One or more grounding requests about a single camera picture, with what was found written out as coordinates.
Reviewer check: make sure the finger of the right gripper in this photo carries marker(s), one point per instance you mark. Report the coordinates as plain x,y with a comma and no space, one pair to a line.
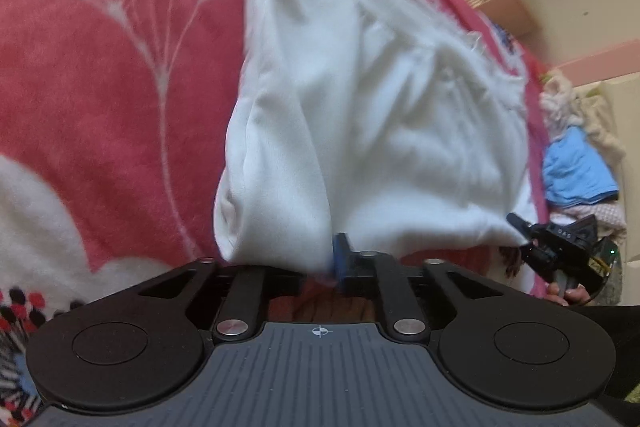
520,225

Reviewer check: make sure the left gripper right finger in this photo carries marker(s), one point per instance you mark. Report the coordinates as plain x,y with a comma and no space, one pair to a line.
381,279

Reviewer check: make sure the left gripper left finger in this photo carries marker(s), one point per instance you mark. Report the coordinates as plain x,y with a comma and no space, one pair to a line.
245,306

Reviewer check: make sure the white sweatshirt orange bear outline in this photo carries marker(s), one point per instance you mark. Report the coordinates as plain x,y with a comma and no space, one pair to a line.
382,119

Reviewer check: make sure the person's right hand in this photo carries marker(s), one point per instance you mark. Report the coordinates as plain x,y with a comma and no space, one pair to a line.
577,296

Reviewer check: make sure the pink knitted cloth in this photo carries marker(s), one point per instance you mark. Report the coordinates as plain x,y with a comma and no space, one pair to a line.
610,215

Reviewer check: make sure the blue folded garment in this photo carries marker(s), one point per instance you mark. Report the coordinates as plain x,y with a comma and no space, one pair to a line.
574,173

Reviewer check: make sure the cream fluffy blanket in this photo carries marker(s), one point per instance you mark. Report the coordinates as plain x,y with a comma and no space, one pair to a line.
563,107

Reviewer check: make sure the pink floral bed blanket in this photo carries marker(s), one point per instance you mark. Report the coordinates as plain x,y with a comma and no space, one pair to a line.
113,116

